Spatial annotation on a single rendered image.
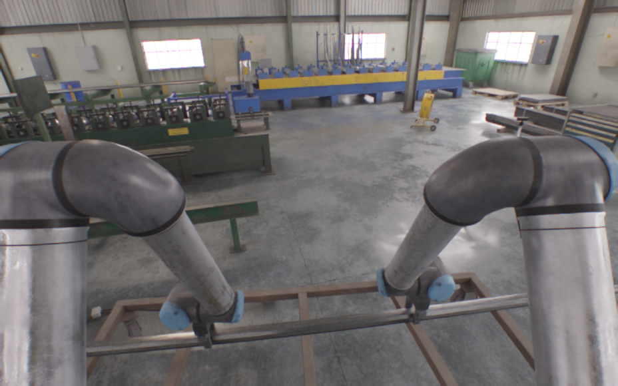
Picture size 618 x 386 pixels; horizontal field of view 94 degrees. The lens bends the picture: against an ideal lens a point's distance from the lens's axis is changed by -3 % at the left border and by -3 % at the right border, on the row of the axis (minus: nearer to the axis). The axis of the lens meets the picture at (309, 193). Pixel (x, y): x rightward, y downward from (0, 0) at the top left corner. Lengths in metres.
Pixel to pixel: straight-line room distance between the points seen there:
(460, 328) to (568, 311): 2.05
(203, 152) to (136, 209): 4.18
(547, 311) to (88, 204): 0.69
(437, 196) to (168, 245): 0.48
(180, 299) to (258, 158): 3.84
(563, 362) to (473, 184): 0.29
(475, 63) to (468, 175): 13.02
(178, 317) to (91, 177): 0.58
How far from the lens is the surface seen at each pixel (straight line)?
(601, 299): 0.60
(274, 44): 13.31
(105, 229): 3.26
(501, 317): 2.37
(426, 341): 1.99
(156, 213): 0.51
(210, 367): 2.35
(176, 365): 1.97
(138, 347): 1.39
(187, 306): 0.98
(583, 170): 0.59
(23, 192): 0.55
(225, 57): 12.61
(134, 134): 4.75
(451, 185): 0.54
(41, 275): 0.56
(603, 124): 5.14
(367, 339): 2.38
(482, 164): 0.53
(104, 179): 0.49
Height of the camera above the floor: 1.90
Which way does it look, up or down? 27 degrees down
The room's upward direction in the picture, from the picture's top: 2 degrees counter-clockwise
